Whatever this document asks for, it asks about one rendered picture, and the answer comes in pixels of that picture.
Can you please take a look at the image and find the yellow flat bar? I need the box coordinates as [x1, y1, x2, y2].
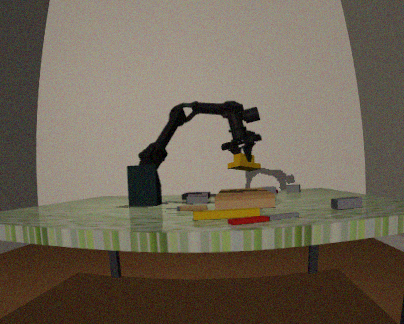
[193, 208, 260, 220]

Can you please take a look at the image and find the red-handled awl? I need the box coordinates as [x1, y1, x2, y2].
[227, 212, 299, 225]

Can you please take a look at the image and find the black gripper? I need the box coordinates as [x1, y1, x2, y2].
[221, 124, 262, 162]

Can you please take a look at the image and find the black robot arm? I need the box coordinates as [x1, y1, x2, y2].
[138, 101, 260, 170]

